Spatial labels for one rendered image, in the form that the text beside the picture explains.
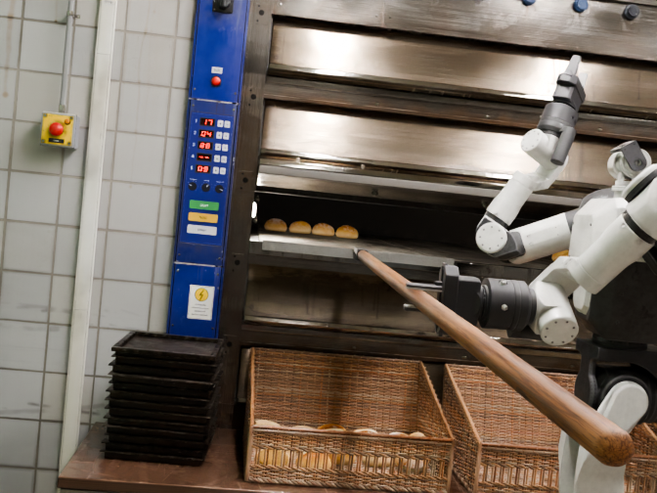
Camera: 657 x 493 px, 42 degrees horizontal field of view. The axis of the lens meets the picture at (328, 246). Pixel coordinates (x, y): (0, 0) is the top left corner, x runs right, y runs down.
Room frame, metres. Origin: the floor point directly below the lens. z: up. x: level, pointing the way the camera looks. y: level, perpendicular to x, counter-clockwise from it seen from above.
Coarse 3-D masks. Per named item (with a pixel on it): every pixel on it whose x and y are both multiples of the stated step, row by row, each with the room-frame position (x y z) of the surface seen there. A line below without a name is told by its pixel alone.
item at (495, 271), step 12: (252, 252) 2.67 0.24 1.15; (264, 252) 2.68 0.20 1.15; (276, 252) 2.68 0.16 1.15; (288, 252) 2.69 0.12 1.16; (360, 264) 2.71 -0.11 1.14; (396, 264) 2.72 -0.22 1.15; (408, 264) 2.72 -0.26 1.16; (456, 264) 2.74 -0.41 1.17; (468, 264) 2.74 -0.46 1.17; (480, 264) 2.75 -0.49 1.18; (492, 264) 2.78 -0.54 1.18; (480, 276) 2.75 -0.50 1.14; (492, 276) 2.75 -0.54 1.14; (504, 276) 2.75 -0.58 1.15; (516, 276) 2.76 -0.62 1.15; (528, 276) 2.76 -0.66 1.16
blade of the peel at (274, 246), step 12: (264, 240) 2.39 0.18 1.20; (300, 252) 2.40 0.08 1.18; (312, 252) 2.40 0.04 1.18; (324, 252) 2.41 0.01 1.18; (336, 252) 2.41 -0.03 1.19; (348, 252) 2.41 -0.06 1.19; (372, 252) 2.42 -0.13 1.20; (384, 252) 2.42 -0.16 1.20; (420, 264) 2.43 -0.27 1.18; (432, 264) 2.43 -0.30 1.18
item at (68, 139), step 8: (48, 112) 2.54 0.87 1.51; (56, 112) 2.55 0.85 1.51; (48, 120) 2.54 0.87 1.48; (56, 120) 2.54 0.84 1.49; (64, 120) 2.55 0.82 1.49; (72, 120) 2.55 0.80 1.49; (48, 128) 2.54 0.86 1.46; (64, 128) 2.55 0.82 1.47; (72, 128) 2.55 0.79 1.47; (40, 136) 2.54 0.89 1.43; (48, 136) 2.54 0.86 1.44; (56, 136) 2.54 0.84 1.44; (64, 136) 2.55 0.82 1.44; (72, 136) 2.55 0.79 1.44; (40, 144) 2.54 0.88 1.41; (48, 144) 2.54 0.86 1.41; (56, 144) 2.54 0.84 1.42; (64, 144) 2.55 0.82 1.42; (72, 144) 2.55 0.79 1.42
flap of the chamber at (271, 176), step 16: (272, 176) 2.56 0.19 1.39; (288, 176) 2.54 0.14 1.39; (304, 176) 2.54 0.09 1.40; (320, 176) 2.54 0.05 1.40; (336, 176) 2.55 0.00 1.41; (352, 176) 2.56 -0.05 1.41; (368, 176) 2.56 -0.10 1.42; (336, 192) 2.72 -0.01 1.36; (352, 192) 2.70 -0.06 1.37; (368, 192) 2.68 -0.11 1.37; (384, 192) 2.65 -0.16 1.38; (400, 192) 2.63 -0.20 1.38; (416, 192) 2.61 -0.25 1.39; (432, 192) 2.59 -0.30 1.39; (448, 192) 2.58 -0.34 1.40; (464, 192) 2.59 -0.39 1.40; (480, 192) 2.59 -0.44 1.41; (496, 192) 2.60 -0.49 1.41; (528, 208) 2.72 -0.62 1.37; (544, 208) 2.70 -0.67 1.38; (560, 208) 2.68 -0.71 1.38
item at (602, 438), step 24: (384, 264) 1.92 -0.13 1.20; (432, 312) 1.26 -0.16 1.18; (456, 336) 1.10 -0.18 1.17; (480, 336) 1.01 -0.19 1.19; (480, 360) 0.98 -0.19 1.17; (504, 360) 0.89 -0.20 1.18; (528, 384) 0.80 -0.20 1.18; (552, 384) 0.76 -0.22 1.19; (552, 408) 0.72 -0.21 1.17; (576, 408) 0.69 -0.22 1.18; (576, 432) 0.67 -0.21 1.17; (600, 432) 0.63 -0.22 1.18; (624, 432) 0.63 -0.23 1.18; (600, 456) 0.62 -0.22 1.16; (624, 456) 0.62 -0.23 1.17
